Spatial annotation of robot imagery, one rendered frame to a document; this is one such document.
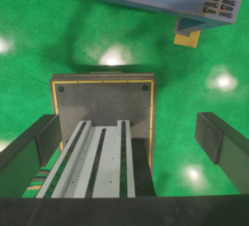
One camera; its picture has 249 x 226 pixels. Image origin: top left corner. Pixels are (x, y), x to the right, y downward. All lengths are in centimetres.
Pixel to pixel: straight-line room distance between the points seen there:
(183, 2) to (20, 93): 141
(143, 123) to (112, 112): 22
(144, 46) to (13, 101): 120
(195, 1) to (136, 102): 67
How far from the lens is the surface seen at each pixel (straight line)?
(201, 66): 161
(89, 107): 124
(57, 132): 16
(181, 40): 154
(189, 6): 90
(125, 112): 123
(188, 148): 183
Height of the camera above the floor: 147
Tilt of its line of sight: 73 degrees down
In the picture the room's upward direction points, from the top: 179 degrees clockwise
